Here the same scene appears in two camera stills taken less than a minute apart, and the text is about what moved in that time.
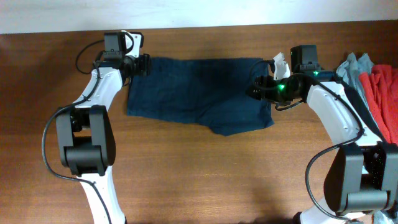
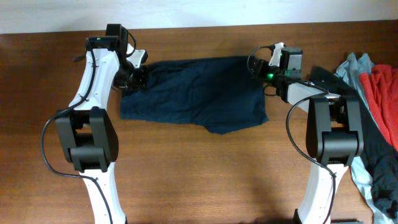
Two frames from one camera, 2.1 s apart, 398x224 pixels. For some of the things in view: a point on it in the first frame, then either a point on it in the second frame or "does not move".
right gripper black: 265,84 -> 260,68
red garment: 382,84 does not move
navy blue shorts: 209,90 does not move
